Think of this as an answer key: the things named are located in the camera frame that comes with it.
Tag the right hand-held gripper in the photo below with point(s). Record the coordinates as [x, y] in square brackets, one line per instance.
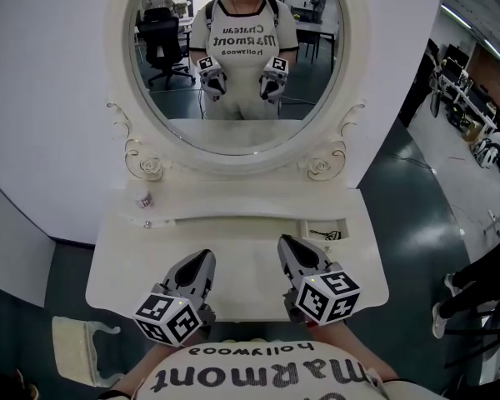
[329, 298]

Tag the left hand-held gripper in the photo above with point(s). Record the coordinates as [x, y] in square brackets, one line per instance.
[171, 319]

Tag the white ornate dressing table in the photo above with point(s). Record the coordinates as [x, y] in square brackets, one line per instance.
[233, 273]

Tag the person's right forearm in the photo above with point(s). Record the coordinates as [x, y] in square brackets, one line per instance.
[358, 356]

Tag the person's left forearm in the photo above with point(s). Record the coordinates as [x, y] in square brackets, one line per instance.
[141, 373]

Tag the cream printed shirt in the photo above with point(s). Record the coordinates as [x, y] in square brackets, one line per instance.
[254, 386]

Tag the oval white framed mirror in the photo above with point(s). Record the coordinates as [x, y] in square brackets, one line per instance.
[241, 136]

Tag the white partition panel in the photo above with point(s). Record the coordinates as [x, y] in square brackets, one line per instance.
[12, 244]

